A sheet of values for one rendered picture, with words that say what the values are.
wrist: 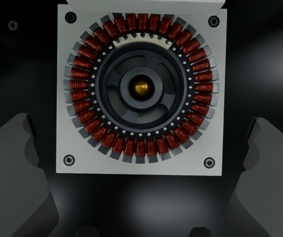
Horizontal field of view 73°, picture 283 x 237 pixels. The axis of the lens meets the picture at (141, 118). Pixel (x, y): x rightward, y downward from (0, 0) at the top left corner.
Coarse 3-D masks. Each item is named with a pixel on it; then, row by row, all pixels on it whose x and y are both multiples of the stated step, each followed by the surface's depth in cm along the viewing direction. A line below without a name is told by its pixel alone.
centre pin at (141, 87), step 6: (138, 78) 15; (144, 78) 15; (132, 84) 15; (138, 84) 14; (144, 84) 14; (150, 84) 15; (132, 90) 15; (138, 90) 14; (144, 90) 14; (150, 90) 15; (132, 96) 15; (138, 96) 15; (144, 96) 15; (150, 96) 15
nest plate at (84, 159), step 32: (64, 32) 17; (224, 32) 17; (64, 64) 17; (128, 64) 17; (160, 64) 17; (224, 64) 17; (64, 128) 17; (64, 160) 17; (96, 160) 17; (160, 160) 17; (192, 160) 17
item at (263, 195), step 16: (256, 128) 10; (272, 128) 10; (256, 144) 9; (272, 144) 9; (256, 160) 8; (272, 160) 8; (240, 176) 7; (256, 176) 7; (272, 176) 7; (240, 192) 6; (256, 192) 6; (272, 192) 6; (240, 208) 6; (256, 208) 6; (272, 208) 6; (240, 224) 6; (256, 224) 6; (272, 224) 5
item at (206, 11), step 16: (80, 0) 7; (96, 0) 7; (112, 0) 7; (128, 0) 7; (144, 0) 7; (160, 0) 7; (176, 0) 7; (192, 0) 7; (208, 0) 7; (224, 0) 7
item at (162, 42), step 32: (96, 32) 13; (128, 32) 14; (160, 32) 13; (192, 32) 14; (96, 64) 13; (192, 64) 13; (64, 96) 14; (96, 96) 14; (128, 96) 14; (160, 96) 14; (192, 96) 14; (96, 128) 14; (128, 128) 14; (160, 128) 14; (192, 128) 13; (128, 160) 14
